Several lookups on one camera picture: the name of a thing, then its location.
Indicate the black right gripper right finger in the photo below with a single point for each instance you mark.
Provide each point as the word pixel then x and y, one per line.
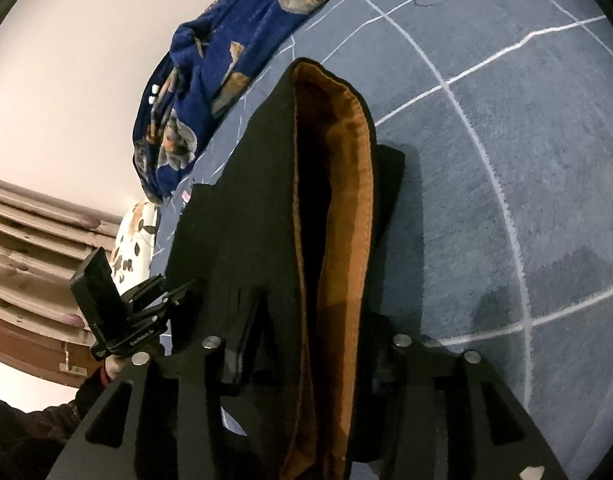
pixel 423 413

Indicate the white pillow with leaf print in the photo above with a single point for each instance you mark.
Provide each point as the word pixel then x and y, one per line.
pixel 134 247

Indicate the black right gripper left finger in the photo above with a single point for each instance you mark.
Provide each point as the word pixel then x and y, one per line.
pixel 161 419

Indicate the black pants with orange lining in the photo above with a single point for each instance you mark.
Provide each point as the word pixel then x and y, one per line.
pixel 276 256

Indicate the grey-blue bedsheet with white lines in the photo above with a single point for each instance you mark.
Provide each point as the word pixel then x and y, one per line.
pixel 502 238

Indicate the dark brown wooden cabinet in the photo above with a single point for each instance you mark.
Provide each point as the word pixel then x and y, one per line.
pixel 43 357

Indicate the beige patterned curtain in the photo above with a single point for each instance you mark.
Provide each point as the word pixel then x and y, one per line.
pixel 42 242

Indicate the person's left hand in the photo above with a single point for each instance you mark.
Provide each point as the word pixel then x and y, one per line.
pixel 111 369

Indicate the blue fleece blanket with dogs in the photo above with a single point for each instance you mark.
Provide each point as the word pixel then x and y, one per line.
pixel 210 64

